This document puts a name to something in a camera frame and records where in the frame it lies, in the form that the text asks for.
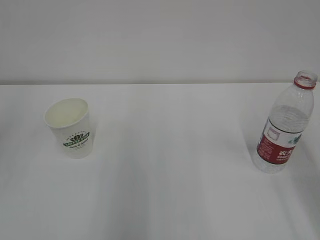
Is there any white paper cup green logo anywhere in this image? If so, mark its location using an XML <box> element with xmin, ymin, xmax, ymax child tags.
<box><xmin>44</xmin><ymin>98</ymin><xmax>93</xmax><ymax>159</ymax></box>

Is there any clear water bottle red label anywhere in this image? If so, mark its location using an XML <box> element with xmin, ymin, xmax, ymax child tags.
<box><xmin>253</xmin><ymin>70</ymin><xmax>318</xmax><ymax>174</ymax></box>

